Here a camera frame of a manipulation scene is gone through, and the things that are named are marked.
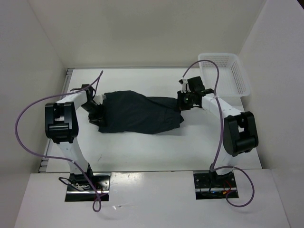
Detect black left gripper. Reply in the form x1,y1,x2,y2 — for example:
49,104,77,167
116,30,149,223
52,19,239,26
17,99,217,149
80,101,107,127

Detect dark navy shorts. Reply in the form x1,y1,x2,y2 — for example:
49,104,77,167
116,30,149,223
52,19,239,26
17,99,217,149
98,90,184,134

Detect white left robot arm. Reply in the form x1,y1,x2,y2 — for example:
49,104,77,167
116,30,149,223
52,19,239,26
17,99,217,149
45,84,106,190

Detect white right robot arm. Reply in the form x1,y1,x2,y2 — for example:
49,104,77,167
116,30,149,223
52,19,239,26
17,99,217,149
177,76,258,187

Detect white plastic perforated basket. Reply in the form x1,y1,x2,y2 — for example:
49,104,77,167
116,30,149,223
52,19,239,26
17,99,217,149
198,53,250,98

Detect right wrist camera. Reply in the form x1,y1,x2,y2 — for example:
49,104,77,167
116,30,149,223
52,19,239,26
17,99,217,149
179,78,190,93

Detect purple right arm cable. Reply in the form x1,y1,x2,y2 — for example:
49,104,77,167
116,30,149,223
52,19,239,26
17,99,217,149
181,60,256,208

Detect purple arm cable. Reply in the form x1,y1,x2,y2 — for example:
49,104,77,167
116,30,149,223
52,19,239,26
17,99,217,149
181,60,256,208
14,70,104,212

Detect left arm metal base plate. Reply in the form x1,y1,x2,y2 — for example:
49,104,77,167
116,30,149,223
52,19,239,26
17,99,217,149
58,173,111,202

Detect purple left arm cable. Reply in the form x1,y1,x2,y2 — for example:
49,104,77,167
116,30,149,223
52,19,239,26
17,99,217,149
14,70,104,212

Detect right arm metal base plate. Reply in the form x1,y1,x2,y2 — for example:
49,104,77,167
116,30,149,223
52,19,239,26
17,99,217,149
193,171,239,200

